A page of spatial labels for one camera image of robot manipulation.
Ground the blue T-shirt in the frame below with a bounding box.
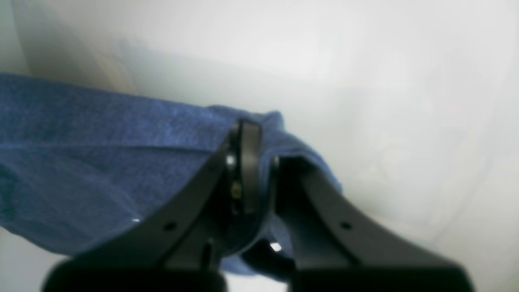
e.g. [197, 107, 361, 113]
[0, 73, 342, 256]

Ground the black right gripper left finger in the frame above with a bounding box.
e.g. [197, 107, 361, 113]
[43, 120, 262, 292]

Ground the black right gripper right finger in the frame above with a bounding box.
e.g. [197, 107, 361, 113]
[276, 157, 474, 292]

